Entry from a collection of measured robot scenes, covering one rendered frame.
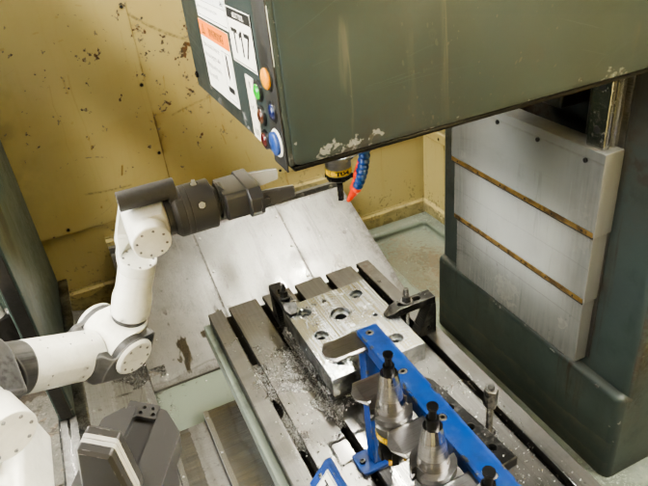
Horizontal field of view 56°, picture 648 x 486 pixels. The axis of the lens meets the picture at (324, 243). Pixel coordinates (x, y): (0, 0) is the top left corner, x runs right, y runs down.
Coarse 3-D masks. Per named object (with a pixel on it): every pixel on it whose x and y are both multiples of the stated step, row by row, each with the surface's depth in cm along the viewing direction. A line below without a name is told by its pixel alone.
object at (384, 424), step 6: (372, 402) 90; (372, 408) 89; (408, 408) 88; (372, 414) 89; (378, 414) 88; (402, 414) 87; (408, 414) 87; (378, 420) 87; (384, 420) 87; (390, 420) 87; (396, 420) 86; (402, 420) 86; (408, 420) 87; (378, 426) 88; (384, 426) 87; (390, 426) 87; (396, 426) 87; (384, 432) 88
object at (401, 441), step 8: (408, 424) 87; (416, 424) 87; (392, 432) 86; (400, 432) 86; (408, 432) 86; (416, 432) 85; (392, 440) 85; (400, 440) 85; (408, 440) 84; (416, 440) 84; (392, 448) 84; (400, 448) 83; (408, 448) 83; (408, 456) 82
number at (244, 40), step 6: (240, 30) 75; (246, 30) 73; (240, 36) 75; (246, 36) 73; (240, 42) 76; (246, 42) 74; (240, 48) 77; (246, 48) 75; (240, 54) 78; (246, 54) 76; (252, 54) 73; (246, 60) 76; (252, 60) 74; (252, 66) 75
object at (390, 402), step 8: (384, 376) 85; (392, 376) 85; (384, 384) 85; (392, 384) 85; (400, 384) 86; (384, 392) 86; (392, 392) 85; (400, 392) 86; (376, 400) 88; (384, 400) 86; (392, 400) 86; (400, 400) 86; (376, 408) 88; (384, 408) 87; (392, 408) 86; (400, 408) 87; (384, 416) 87; (392, 416) 87
